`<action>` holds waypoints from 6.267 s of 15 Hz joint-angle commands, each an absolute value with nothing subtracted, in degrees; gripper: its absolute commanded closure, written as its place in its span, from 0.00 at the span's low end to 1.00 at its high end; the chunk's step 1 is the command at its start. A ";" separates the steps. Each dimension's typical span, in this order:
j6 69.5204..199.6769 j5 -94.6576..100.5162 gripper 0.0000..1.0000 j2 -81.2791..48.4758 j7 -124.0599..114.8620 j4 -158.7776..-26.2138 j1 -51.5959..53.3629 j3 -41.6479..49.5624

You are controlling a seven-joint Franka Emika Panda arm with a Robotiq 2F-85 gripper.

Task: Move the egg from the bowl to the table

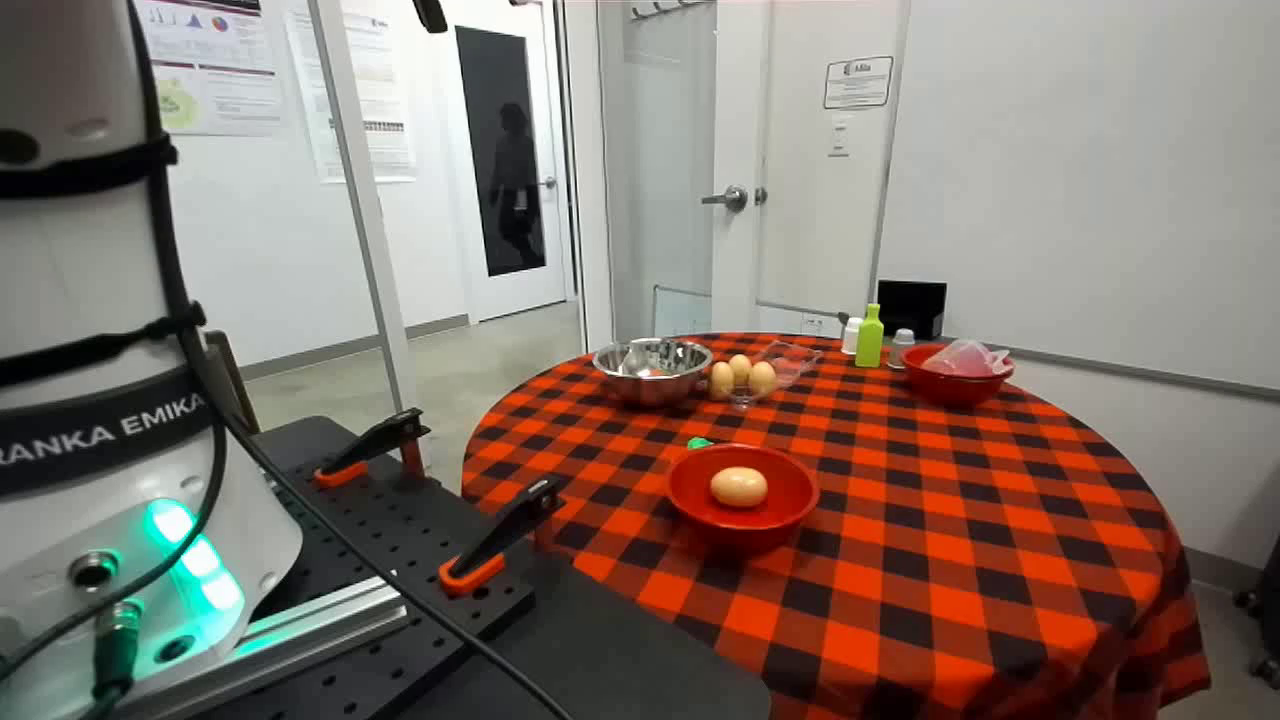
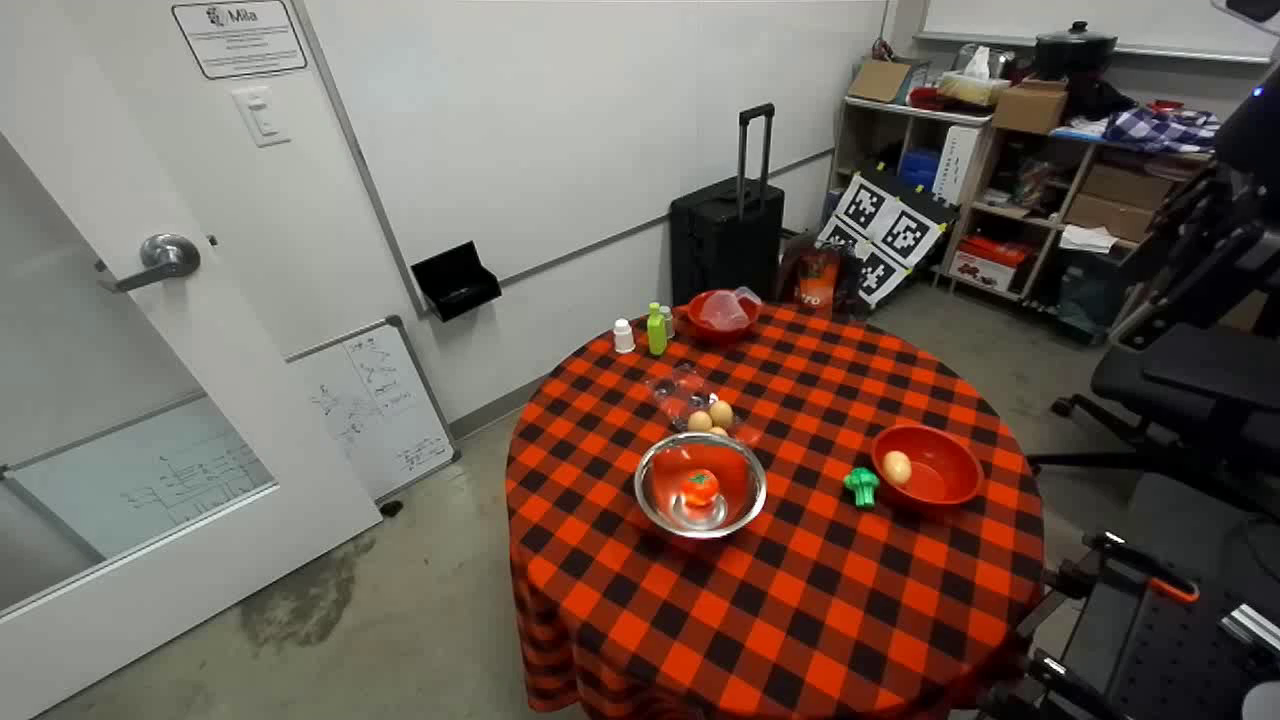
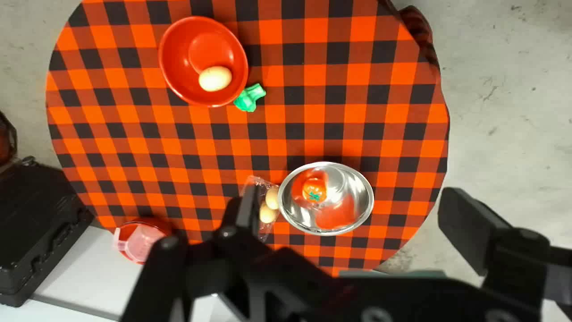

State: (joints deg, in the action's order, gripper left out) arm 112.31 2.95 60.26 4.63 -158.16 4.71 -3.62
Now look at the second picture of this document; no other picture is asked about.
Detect beige plastic egg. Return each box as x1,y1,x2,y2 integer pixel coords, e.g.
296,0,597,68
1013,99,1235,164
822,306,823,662
883,454,912,484

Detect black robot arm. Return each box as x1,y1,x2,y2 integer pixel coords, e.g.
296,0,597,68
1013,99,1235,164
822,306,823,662
1002,478,1280,720

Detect red bowl with plastic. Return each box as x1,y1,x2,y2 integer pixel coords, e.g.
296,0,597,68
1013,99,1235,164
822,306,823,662
679,288,765,346

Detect steel mixing bowl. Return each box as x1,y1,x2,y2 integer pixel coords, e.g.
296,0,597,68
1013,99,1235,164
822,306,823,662
631,432,769,541

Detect small white bottle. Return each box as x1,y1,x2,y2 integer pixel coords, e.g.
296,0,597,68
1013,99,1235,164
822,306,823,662
611,322,637,357

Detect green plastic bottle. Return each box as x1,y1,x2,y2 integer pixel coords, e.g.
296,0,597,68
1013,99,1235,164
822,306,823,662
644,306,673,357

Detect clear bag with eggs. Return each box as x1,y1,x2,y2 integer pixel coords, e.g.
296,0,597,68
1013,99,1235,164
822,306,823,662
653,370,737,432

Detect black rolling suitcase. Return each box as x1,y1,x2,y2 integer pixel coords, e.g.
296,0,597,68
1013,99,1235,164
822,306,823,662
669,103,786,306

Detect orange black checkered tablecloth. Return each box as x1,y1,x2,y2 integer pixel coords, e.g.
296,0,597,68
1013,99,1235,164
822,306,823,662
505,308,1044,720

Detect green plastic toy vegetable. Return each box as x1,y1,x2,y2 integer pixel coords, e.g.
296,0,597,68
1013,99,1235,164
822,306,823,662
843,465,881,507

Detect fiducial marker board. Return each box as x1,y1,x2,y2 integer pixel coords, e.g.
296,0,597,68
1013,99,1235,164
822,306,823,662
816,173,955,314

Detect small whiteboard on floor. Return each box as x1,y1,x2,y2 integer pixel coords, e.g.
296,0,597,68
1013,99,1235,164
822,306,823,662
292,318,455,495

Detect white shelving unit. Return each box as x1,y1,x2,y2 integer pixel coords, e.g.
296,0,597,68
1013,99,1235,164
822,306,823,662
834,94,1207,314

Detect cardboard box on shelf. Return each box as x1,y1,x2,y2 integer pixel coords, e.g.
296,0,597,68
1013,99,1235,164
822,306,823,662
993,79,1068,135

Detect white door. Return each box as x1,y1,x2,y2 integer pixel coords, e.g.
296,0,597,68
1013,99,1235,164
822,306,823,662
0,0,377,720

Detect black cooking pot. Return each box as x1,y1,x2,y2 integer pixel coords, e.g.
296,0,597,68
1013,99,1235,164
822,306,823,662
1032,21,1116,79

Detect black wall holder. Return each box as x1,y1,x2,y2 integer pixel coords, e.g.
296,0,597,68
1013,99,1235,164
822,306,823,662
413,241,499,322

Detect silver door handle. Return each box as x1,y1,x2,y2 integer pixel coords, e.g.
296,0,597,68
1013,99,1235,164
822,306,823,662
96,235,200,292

